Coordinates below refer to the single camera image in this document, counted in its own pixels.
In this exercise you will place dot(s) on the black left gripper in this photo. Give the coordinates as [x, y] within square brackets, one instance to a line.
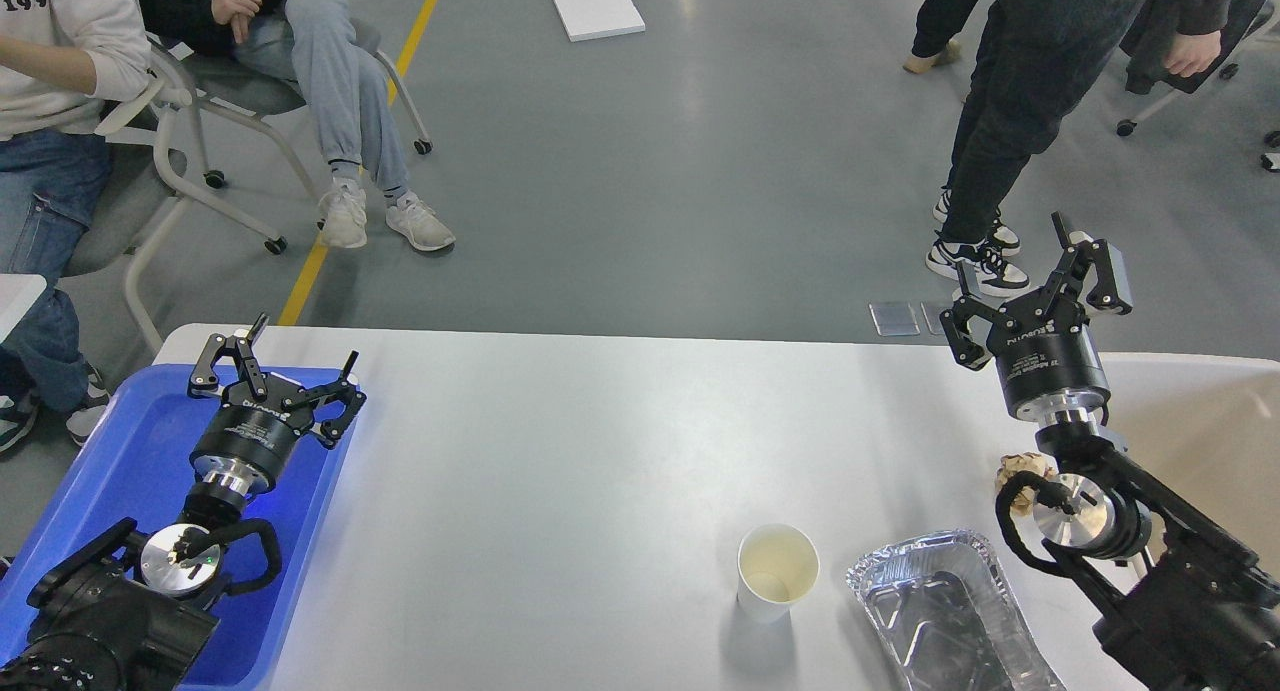
[255, 426]

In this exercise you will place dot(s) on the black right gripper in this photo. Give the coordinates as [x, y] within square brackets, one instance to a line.
[1044, 350]

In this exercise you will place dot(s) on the white paper cup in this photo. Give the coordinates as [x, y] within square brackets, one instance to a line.
[778, 565]

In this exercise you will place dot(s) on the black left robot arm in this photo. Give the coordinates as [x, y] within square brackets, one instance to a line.
[172, 556]

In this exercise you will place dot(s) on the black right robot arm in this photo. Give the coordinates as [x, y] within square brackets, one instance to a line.
[1183, 604]

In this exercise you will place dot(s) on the right floor socket plate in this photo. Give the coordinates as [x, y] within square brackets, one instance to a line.
[932, 314]

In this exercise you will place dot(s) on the floor socket plate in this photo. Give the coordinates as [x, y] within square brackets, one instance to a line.
[932, 314]
[894, 319]

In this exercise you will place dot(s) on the left floor socket plate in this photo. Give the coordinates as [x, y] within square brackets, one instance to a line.
[894, 319]

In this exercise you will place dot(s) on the blue plastic tray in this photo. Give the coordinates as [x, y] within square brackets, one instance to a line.
[136, 465]

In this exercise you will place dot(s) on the crumpled brown paper ball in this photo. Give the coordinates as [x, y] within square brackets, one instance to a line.
[1032, 462]

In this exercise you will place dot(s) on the beige plastic bin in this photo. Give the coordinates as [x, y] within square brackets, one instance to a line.
[1208, 427]

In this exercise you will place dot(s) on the standing person in black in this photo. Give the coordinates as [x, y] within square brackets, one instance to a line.
[1035, 62]

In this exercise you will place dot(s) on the white side table corner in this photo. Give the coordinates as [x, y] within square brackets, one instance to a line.
[18, 294]

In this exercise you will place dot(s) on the white office chair far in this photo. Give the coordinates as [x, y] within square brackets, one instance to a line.
[220, 86]

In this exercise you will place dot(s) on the white office chair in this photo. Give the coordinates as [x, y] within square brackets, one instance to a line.
[220, 86]
[147, 191]

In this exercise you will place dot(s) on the white office chair near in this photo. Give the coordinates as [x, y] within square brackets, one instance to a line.
[147, 191]

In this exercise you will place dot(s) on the aluminium foil tray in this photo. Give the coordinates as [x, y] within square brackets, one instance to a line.
[944, 613]

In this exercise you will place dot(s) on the chair with dark jacket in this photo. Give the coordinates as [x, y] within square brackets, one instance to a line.
[1182, 42]

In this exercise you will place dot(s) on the person in grey trousers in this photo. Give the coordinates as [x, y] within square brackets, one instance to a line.
[312, 44]

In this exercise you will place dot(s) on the person in white sweater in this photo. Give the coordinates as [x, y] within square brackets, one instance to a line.
[63, 60]

